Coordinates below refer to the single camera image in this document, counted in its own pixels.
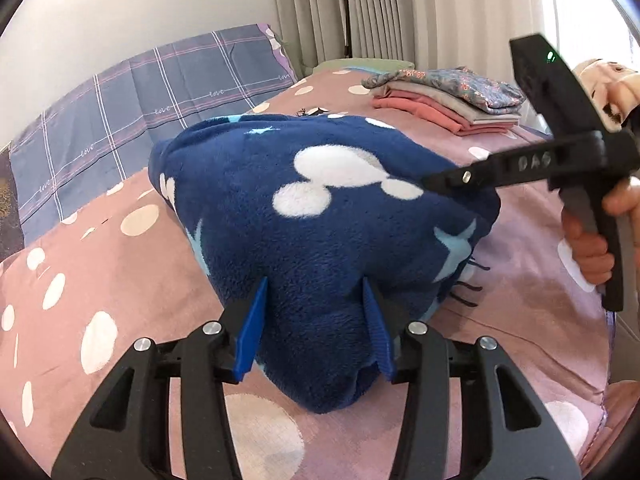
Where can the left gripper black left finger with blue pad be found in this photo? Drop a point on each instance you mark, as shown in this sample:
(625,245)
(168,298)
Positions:
(123,432)

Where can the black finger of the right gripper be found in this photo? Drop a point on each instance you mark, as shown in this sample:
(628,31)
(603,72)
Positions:
(461,180)

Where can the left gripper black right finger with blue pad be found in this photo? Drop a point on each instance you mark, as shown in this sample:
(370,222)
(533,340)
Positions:
(506,431)

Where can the navy fleece star pajama top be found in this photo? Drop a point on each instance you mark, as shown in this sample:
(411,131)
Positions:
(314,206)

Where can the person's right hand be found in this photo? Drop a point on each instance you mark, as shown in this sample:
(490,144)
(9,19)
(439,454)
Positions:
(590,250)

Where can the grey folded garment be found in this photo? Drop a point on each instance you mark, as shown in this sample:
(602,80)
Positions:
(471,113)

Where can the floral folded garment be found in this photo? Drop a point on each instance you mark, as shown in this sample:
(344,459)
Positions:
(489,95)

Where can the pink folded garment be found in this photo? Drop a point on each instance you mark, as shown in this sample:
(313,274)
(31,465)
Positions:
(442,117)

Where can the pink polka dot bedsheet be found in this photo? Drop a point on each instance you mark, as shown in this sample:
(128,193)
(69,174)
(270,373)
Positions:
(74,302)

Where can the green pillow edge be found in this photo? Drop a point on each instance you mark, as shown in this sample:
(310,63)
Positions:
(370,65)

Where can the grey ribbed curtain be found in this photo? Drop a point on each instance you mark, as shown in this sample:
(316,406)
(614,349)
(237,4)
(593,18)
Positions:
(427,33)

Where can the black floor lamp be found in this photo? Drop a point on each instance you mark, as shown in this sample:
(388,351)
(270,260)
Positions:
(347,30)

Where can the dark tree print pillow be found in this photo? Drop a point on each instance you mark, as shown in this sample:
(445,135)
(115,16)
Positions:
(11,233)

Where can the blue plaid pillow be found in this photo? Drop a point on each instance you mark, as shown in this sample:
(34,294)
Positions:
(102,132)

